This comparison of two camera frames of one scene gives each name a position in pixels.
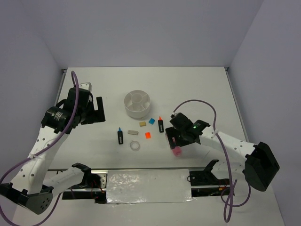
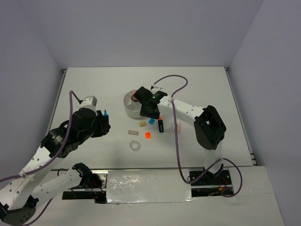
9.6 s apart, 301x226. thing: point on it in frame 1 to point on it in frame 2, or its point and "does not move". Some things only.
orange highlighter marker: [160, 123] does not move
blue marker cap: [152, 121] does not move
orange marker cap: [147, 135] does not move
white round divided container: [137, 103] does not move
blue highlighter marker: [120, 136] to [105, 115]
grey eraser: [132, 132] does not move
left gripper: [97, 116] to [103, 129]
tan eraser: [142, 124] does not move
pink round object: [177, 150] to [132, 98]
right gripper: [171, 132] to [143, 112]
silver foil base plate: [132, 186] does not move
